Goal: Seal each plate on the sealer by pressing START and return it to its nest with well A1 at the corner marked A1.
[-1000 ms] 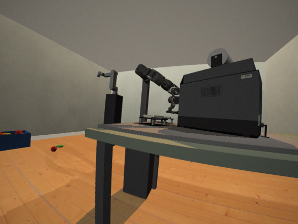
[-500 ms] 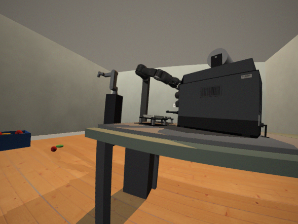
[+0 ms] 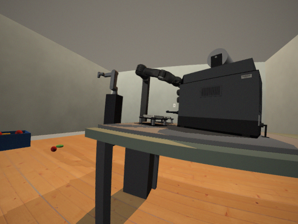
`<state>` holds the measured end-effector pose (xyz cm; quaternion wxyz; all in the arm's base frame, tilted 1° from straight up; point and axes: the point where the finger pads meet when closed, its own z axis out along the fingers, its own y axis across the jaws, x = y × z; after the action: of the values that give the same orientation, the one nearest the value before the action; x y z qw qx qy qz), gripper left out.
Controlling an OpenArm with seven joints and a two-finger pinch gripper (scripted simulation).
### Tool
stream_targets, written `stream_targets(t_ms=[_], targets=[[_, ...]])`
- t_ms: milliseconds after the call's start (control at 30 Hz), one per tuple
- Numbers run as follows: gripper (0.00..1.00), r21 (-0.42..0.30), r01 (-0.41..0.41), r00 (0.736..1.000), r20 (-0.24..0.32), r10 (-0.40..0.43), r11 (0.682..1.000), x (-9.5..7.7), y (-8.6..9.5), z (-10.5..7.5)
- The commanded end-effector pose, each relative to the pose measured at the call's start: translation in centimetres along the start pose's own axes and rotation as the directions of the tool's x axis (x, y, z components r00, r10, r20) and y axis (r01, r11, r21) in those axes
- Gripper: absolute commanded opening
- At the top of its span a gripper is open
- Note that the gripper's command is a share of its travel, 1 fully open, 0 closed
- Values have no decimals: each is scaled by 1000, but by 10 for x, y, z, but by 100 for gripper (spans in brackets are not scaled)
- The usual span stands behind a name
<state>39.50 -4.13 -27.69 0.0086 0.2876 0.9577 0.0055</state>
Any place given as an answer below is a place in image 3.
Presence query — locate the beige cylinder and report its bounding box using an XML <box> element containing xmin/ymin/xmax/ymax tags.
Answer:
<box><xmin>207</xmin><ymin>48</ymin><xmax>234</xmax><ymax>67</ymax></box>

